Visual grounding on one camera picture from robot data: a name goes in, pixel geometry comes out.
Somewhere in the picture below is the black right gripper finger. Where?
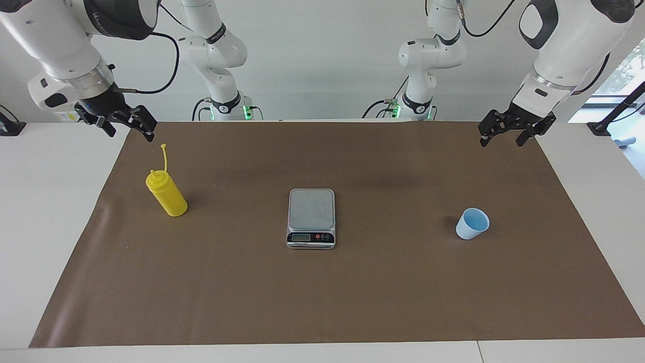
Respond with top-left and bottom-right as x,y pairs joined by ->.
75,105 -> 118,138
120,104 -> 158,143

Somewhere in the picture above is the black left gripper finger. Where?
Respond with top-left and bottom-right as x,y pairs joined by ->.
515,113 -> 557,148
478,109 -> 510,148

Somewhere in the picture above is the yellow squeeze bottle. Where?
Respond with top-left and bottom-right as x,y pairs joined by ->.
146,144 -> 188,217

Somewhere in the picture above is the light blue plastic cup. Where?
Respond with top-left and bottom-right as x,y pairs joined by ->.
456,208 -> 490,240

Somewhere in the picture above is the silver digital kitchen scale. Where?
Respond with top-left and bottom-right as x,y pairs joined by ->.
286,189 -> 336,250

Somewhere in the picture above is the black stand with pole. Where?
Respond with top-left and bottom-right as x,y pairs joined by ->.
587,81 -> 645,137

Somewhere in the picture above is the glass window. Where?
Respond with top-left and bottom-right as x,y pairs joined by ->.
590,38 -> 645,99

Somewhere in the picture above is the brown table mat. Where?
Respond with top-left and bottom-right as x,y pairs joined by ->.
29,121 -> 645,348

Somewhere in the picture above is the black right arm base cable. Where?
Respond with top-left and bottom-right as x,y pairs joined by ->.
191,97 -> 213,122

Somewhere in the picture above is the black arm base cable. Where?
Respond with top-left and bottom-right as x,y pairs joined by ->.
362,76 -> 410,120
191,97 -> 213,122

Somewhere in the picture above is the black clamp mount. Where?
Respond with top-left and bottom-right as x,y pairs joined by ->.
0,104 -> 27,137

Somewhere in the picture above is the black left arm base cable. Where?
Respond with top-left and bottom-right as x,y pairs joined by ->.
362,76 -> 410,120

